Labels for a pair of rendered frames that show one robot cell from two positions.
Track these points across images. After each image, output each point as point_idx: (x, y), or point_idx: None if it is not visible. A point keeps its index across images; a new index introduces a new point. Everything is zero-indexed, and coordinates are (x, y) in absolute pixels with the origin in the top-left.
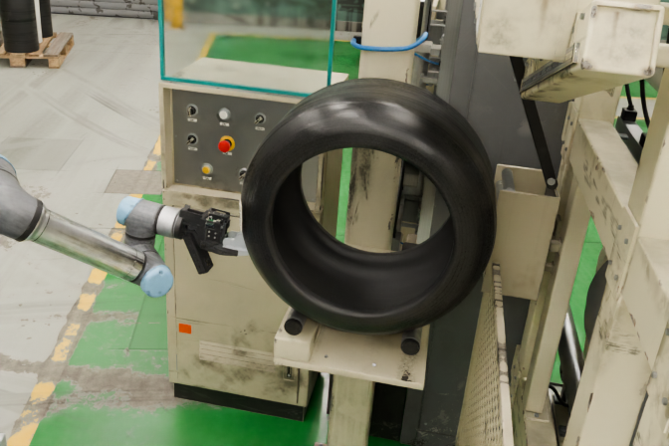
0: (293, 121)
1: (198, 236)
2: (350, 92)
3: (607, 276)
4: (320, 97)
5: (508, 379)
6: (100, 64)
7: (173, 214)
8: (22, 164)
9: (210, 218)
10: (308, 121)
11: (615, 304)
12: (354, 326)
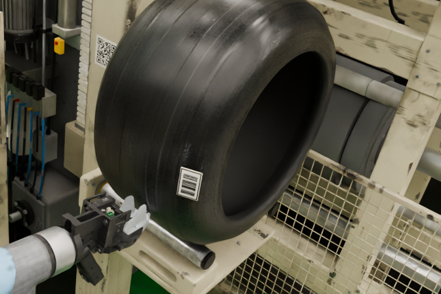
0: (240, 49)
1: (105, 242)
2: None
3: (413, 86)
4: (219, 10)
5: (380, 184)
6: None
7: (67, 237)
8: None
9: (104, 212)
10: (258, 44)
11: (436, 101)
12: (256, 220)
